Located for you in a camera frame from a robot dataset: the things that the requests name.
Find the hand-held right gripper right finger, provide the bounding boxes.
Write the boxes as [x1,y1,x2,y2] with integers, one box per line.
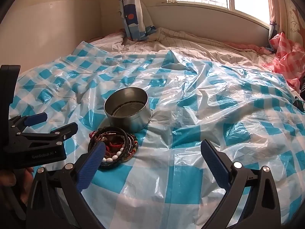
[201,139,282,229]

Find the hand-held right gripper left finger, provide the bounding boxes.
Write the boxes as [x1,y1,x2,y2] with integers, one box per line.
[26,141,106,229]

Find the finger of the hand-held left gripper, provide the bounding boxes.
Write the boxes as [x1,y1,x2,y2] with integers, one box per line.
[8,112,48,134]
[20,122,79,146]

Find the white bead bracelet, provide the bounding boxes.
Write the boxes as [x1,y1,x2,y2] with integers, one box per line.
[100,148,125,165]

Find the pile of bead bracelets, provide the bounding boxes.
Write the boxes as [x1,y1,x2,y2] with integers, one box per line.
[88,126,139,171]

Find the round metal tin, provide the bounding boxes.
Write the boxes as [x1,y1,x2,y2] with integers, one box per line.
[104,87,152,133]

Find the person's left hand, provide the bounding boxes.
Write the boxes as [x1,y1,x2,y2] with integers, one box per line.
[0,167,34,206]

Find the blue checkered plastic sheet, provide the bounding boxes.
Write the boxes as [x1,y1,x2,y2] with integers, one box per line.
[7,41,305,229]

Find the white striped bedsheet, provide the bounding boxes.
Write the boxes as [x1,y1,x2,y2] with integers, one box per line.
[89,27,277,64]

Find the pink checkered plastic sheet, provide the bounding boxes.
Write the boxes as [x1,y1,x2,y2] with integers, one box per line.
[262,32,305,92]

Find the blue white pillow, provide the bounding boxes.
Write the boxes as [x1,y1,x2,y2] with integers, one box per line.
[118,0,158,42]

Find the beige curtain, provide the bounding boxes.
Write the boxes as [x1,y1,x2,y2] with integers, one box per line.
[268,0,290,41]

